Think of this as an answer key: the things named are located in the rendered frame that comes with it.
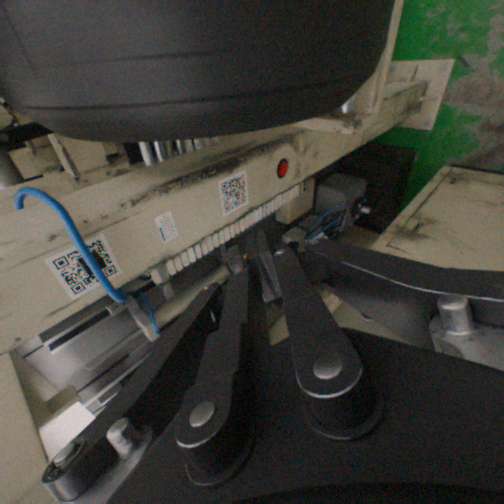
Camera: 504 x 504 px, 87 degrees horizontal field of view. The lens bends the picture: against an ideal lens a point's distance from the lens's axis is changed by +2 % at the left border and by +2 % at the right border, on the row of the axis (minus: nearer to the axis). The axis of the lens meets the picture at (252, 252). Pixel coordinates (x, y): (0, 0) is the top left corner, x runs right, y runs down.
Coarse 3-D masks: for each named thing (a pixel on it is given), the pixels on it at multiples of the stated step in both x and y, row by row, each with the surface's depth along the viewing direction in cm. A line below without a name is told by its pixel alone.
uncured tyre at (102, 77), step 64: (64, 0) 20; (128, 0) 20; (192, 0) 20; (256, 0) 21; (320, 0) 23; (384, 0) 29; (0, 64) 26; (64, 64) 23; (128, 64) 22; (192, 64) 23; (256, 64) 24; (320, 64) 26; (64, 128) 31; (128, 128) 28; (192, 128) 28; (256, 128) 31
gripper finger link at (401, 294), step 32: (320, 256) 12; (352, 256) 10; (384, 256) 9; (352, 288) 11; (384, 288) 8; (416, 288) 7; (448, 288) 6; (480, 288) 6; (384, 320) 9; (416, 320) 8; (480, 320) 6
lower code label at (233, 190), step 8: (232, 176) 51; (240, 176) 53; (224, 184) 50; (232, 184) 52; (240, 184) 54; (224, 192) 51; (232, 192) 53; (240, 192) 55; (224, 200) 52; (232, 200) 54; (240, 200) 55; (224, 208) 53; (232, 208) 55; (224, 216) 54
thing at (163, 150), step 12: (132, 144) 86; (144, 144) 77; (156, 144) 78; (168, 144) 82; (180, 144) 84; (192, 144) 102; (204, 144) 92; (132, 156) 87; (144, 156) 79; (156, 156) 81; (168, 156) 84; (132, 168) 88
